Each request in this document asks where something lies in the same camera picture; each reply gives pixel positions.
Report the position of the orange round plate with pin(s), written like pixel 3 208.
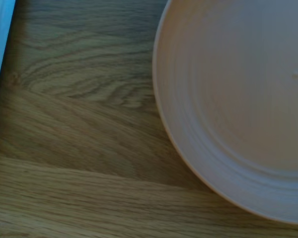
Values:
pixel 233 99

